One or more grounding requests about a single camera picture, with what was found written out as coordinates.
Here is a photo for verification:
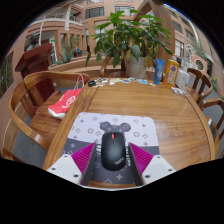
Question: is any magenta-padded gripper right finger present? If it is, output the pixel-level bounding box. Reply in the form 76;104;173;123
127;142;177;187

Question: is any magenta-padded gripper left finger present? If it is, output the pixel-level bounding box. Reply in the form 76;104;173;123
46;142;98;187

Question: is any black computer mouse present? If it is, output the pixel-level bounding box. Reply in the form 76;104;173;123
100;131;127;172

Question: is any white grey printed mouse pad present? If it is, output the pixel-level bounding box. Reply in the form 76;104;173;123
61;111;160;185

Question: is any wooden armchair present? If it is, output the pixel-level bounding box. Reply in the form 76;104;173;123
199;98;224;158
99;54;128;79
8;70;91;153
186;67;214;104

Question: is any red paper bag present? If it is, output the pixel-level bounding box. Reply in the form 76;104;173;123
47;74;85;120

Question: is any clear plastic bag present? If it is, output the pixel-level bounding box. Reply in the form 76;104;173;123
170;86;185;96

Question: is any white pump bottle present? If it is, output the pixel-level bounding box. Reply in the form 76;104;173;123
174;65;191;92

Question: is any blue squeeze tube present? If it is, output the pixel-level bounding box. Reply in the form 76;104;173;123
153;58;165;86

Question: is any dark red wooden chair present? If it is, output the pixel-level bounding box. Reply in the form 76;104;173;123
14;43;61;108

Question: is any green potted plant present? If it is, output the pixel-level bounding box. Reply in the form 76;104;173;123
85;9;174;80

